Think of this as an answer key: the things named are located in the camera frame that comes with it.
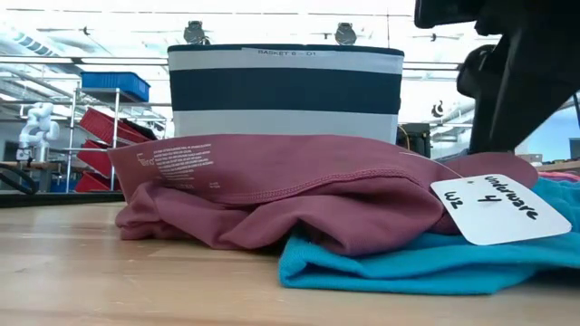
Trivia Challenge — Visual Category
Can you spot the cyan knit cloth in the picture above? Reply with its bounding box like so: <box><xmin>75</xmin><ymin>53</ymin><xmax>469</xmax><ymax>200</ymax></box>
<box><xmin>277</xmin><ymin>177</ymin><xmax>580</xmax><ymax>296</ymax></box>

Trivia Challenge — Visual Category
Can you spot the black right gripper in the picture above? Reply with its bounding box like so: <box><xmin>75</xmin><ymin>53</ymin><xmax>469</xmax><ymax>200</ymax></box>
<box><xmin>413</xmin><ymin>0</ymin><xmax>580</xmax><ymax>154</ymax></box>

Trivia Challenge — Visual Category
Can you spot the black machine cabinet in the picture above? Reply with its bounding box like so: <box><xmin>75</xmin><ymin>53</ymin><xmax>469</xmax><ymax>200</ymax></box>
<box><xmin>397</xmin><ymin>122</ymin><xmax>431</xmax><ymax>158</ymax></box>

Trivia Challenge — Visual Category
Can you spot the thick black hose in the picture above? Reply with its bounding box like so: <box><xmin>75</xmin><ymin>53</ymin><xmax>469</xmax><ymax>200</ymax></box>
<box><xmin>0</xmin><ymin>162</ymin><xmax>40</xmax><ymax>196</ymax></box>

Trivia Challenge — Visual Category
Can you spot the black aluminium table frame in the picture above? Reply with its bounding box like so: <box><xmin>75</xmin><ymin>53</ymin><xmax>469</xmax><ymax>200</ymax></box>
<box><xmin>0</xmin><ymin>190</ymin><xmax>126</xmax><ymax>209</ymax></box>

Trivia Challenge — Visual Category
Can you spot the purple garment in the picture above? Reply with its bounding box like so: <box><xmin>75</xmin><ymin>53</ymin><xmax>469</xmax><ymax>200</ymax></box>
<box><xmin>536</xmin><ymin>170</ymin><xmax>580</xmax><ymax>183</ymax></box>

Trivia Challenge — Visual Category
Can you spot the wooden workbench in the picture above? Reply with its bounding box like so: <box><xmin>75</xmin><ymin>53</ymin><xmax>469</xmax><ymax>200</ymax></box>
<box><xmin>536</xmin><ymin>160</ymin><xmax>580</xmax><ymax>173</ymax></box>

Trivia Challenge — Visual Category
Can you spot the white handwritten paper tag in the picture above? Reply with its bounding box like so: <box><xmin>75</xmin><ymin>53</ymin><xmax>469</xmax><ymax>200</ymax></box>
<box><xmin>429</xmin><ymin>173</ymin><xmax>573</xmax><ymax>246</ymax></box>

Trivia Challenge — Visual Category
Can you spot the black ceiling cable reel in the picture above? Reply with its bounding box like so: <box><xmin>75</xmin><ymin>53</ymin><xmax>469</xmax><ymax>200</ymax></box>
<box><xmin>183</xmin><ymin>20</ymin><xmax>212</xmax><ymax>45</ymax></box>
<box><xmin>333</xmin><ymin>22</ymin><xmax>359</xmax><ymax>46</ymax></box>

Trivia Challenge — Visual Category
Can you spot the blue-grey garment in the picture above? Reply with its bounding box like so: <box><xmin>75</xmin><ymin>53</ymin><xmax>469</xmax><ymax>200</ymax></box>
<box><xmin>435</xmin><ymin>148</ymin><xmax>475</xmax><ymax>163</ymax></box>

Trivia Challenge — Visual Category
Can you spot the blue storage bin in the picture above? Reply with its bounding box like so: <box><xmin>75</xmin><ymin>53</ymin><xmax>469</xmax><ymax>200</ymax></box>
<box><xmin>80</xmin><ymin>71</ymin><xmax>151</xmax><ymax>103</ymax></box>

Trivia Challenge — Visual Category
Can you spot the maroon shirt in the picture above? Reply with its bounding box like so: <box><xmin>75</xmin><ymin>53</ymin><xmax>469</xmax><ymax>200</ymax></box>
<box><xmin>107</xmin><ymin>133</ymin><xmax>540</xmax><ymax>258</ymax></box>

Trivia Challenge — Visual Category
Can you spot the metal shelf rack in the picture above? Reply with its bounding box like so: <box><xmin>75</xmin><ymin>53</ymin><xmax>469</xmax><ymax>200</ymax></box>
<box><xmin>65</xmin><ymin>85</ymin><xmax>169</xmax><ymax>194</ymax></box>

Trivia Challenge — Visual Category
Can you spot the navy white striped fabric basket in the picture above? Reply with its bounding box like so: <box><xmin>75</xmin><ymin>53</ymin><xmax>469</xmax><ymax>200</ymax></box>
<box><xmin>166</xmin><ymin>43</ymin><xmax>405</xmax><ymax>145</ymax></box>

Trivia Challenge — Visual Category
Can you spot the red storage bin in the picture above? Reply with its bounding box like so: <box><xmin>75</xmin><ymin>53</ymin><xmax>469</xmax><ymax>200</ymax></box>
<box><xmin>79</xmin><ymin>107</ymin><xmax>158</xmax><ymax>146</ymax></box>
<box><xmin>74</xmin><ymin>171</ymin><xmax>121</xmax><ymax>194</ymax></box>
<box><xmin>75</xmin><ymin>139</ymin><xmax>114</xmax><ymax>177</ymax></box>

